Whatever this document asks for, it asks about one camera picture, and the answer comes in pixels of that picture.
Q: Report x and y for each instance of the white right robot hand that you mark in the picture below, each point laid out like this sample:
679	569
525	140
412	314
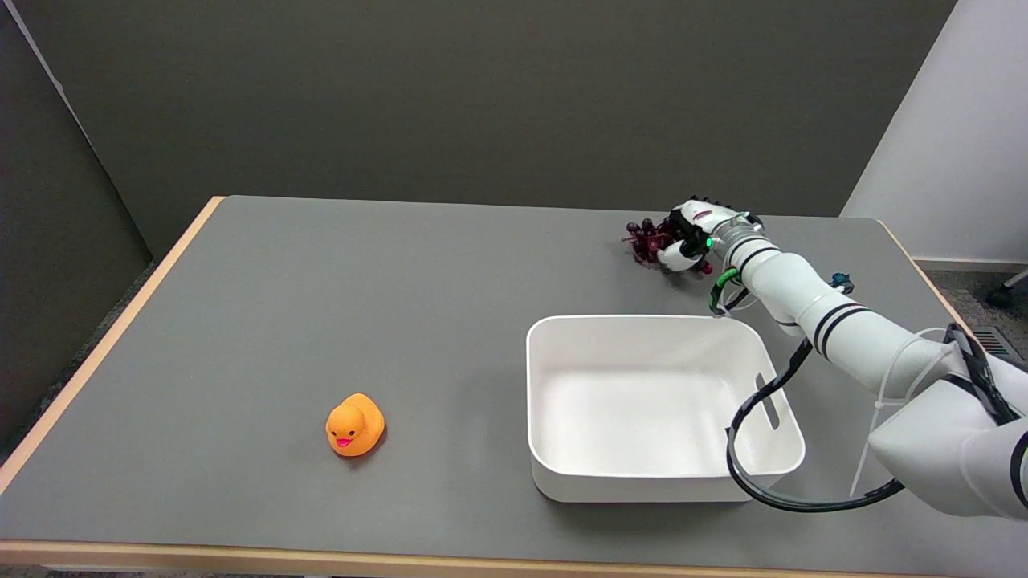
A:
692	234

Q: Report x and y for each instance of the dark red grape bunch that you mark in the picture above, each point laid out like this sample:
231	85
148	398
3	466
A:
649	239

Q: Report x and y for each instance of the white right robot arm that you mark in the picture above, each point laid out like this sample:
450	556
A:
867	345

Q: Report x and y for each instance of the white plastic bin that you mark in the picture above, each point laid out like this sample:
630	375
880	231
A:
658	405

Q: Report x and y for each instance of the black chair caster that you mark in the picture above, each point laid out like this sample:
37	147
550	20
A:
1001	295

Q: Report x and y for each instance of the yellow rubber duck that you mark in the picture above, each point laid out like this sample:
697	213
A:
354	425

